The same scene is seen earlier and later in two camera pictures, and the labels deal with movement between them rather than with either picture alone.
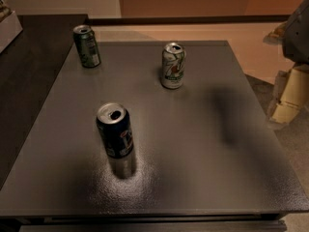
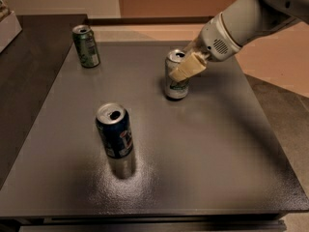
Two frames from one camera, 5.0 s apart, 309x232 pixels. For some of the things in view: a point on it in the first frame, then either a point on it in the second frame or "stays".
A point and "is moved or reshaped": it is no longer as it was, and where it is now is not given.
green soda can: (87, 45) stays
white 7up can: (173, 64) is moved or reshaped
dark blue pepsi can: (114, 124) stays
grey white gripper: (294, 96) -> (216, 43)
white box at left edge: (10, 28) stays
